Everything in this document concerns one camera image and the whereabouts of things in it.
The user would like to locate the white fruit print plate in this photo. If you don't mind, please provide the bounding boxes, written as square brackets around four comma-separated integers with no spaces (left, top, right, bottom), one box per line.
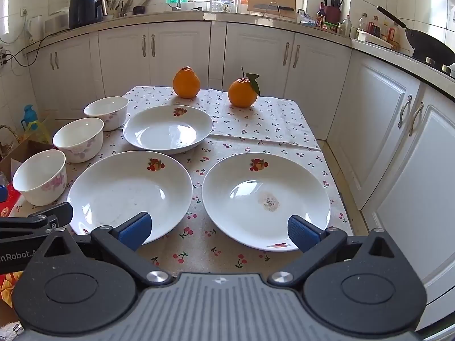
[123,105,214,155]
[201,153,331,253]
[67,151,193,246]

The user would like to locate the orange with green leaf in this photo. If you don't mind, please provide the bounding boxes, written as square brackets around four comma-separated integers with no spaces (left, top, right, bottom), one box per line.
[227,67,261,108]

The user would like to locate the white electric kettle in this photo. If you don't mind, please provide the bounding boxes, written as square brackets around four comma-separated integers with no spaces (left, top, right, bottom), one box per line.
[26,15,45,41]

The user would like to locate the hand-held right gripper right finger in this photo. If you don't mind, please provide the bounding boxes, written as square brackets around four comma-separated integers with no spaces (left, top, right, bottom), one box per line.
[267,215,415,288]

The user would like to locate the white rice cooker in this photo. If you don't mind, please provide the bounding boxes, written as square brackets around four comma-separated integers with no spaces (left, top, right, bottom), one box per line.
[43,7,71,32]

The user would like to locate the white dish tray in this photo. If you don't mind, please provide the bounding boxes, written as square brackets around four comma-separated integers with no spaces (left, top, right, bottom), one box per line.
[356,29,393,48]

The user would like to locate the dark blue air fryer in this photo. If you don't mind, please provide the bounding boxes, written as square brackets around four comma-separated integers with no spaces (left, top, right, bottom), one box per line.
[69,0,107,29]

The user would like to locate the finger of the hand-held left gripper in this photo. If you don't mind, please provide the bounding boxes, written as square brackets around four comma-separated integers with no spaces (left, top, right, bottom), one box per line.
[0,202,74,240]

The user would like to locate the orange without leaf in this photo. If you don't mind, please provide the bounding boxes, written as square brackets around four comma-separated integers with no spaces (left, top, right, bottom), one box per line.
[173,66,199,99]

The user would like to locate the dark red knife block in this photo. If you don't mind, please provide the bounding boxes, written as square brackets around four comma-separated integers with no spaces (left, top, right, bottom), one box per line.
[323,0,344,25]

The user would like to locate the cardboard box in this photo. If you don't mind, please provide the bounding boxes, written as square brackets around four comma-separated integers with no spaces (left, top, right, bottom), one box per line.
[0,112,59,185]

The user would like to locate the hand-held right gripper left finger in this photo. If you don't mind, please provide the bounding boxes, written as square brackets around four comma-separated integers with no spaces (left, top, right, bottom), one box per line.
[25,212,175,287]

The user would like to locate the wicker basket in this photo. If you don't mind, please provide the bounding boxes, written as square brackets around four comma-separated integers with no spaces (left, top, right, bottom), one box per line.
[0,124,22,157]

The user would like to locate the blue thermos jug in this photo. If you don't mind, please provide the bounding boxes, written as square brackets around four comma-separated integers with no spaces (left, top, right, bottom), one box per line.
[20,105,38,132]

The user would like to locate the red orange printed packet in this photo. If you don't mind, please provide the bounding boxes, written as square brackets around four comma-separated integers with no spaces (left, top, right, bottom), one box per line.
[0,185,27,315]

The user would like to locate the white kitchen cabinets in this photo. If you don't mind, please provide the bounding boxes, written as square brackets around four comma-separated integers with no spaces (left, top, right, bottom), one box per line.
[26,19,455,327]

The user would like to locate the black gas stove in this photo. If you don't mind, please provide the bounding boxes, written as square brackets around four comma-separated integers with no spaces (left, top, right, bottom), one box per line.
[412,54,455,78]

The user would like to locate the cherry print tablecloth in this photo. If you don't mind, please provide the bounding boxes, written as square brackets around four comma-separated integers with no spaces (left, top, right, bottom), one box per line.
[14,85,353,278]

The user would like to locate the white floral print bowl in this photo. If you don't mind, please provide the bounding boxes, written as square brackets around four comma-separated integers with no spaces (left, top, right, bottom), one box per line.
[53,117,105,164]
[12,149,68,207]
[83,96,129,131]

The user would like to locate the black wok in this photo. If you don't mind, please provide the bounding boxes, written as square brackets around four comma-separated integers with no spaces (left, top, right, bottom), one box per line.
[377,6,455,66]

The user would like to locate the utensil holder with utensils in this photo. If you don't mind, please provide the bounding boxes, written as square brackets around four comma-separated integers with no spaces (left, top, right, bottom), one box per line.
[107,0,136,18]

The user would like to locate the yellow plastic bag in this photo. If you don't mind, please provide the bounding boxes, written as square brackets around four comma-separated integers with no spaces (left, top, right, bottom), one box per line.
[23,121,52,146]

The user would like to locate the kitchen cleaver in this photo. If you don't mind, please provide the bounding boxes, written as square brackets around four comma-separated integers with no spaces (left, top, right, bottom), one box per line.
[253,3,295,12]

